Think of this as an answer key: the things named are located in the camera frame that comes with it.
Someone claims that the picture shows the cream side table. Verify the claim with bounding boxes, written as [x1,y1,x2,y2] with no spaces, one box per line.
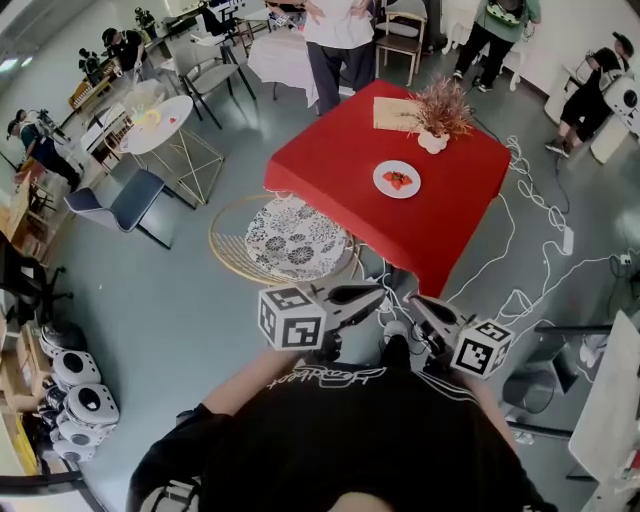
[589,114,637,165]

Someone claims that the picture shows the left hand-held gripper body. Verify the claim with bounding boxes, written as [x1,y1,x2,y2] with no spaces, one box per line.
[256,283,352,362]

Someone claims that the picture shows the black office chair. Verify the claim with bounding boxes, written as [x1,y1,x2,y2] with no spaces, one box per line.
[0,242,75,326]

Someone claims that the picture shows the gold wire chair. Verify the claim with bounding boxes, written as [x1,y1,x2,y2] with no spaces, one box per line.
[208,193,359,287]

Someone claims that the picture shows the white cloth covered table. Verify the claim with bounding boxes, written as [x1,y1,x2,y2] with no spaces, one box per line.
[247,32,321,109]

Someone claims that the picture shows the person's black trouser leg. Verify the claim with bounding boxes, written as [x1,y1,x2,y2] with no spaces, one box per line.
[382,334,414,371]

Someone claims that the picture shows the white coiled cable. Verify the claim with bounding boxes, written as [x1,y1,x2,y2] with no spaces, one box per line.
[504,133,574,256]

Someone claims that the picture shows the yellow curved toy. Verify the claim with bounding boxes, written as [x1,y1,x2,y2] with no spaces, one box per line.
[133,102,165,129]

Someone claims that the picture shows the blue chair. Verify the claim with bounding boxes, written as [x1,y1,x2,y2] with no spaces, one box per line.
[63,168,174,250]

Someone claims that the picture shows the red tablecloth table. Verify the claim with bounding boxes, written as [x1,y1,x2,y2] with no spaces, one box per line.
[263,78,512,299]

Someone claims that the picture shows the person's left forearm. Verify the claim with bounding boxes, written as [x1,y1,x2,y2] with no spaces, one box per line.
[199,347,286,416]

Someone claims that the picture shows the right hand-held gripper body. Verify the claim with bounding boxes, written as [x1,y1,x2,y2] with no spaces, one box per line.
[421,317,516,383]

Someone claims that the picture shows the dark grey pod backpack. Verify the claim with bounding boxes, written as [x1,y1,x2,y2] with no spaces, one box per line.
[39,322,86,359]

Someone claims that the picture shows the person's right forearm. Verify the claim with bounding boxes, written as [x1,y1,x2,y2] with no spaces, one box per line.
[457,373,519,444]

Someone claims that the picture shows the white pod backpack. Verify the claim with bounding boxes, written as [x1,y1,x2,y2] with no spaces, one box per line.
[52,440,96,464]
[52,349,101,389]
[64,383,120,431]
[607,79,640,121]
[57,424,109,449]

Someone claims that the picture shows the white plate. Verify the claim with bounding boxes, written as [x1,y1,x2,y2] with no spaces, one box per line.
[372,159,422,200]

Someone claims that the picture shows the wooden chair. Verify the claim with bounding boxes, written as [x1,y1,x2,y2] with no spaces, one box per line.
[374,9,428,87]

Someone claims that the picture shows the grey chair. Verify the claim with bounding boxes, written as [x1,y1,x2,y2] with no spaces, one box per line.
[172,42,256,129]

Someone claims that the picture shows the beige woven placemat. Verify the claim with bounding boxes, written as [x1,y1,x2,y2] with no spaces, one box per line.
[373,96,426,132]

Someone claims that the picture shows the floral patterned seat cushion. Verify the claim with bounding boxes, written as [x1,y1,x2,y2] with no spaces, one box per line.
[243,197,351,282]

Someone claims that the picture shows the wooden shelf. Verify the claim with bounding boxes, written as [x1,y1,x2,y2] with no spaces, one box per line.
[0,167,71,261]

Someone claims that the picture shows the person's black t-shirt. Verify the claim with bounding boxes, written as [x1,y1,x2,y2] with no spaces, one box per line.
[127,359,551,512]

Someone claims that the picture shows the white round table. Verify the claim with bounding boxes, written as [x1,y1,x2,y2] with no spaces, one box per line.
[118,93,225,206]

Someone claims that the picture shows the white desk panel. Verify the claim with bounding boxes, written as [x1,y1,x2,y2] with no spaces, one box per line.
[568,308,640,501]

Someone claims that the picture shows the cream flower-shaped vase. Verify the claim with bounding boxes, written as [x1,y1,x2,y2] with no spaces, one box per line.
[417,128,450,154]

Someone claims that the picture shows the black waste bin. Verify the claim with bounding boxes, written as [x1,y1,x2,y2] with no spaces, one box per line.
[501,367,552,416]

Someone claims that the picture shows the dried reddish plant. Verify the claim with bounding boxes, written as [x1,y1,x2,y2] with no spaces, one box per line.
[407,72,476,139]

